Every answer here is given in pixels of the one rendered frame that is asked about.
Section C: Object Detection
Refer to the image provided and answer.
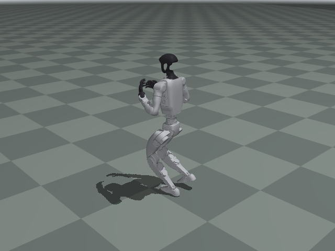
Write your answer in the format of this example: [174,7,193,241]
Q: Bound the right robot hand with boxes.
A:
[146,80,158,88]

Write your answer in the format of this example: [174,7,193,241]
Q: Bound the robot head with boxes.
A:
[159,53,178,79]

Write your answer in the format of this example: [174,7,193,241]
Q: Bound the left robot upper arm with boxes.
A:
[150,81,166,116]

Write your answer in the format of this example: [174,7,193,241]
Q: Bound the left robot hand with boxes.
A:
[138,79,146,98]

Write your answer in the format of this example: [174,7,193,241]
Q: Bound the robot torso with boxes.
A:
[159,73,183,138]

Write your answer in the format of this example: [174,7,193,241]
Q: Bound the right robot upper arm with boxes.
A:
[180,77,190,103]

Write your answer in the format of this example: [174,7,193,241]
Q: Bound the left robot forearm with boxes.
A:
[139,95,153,114]

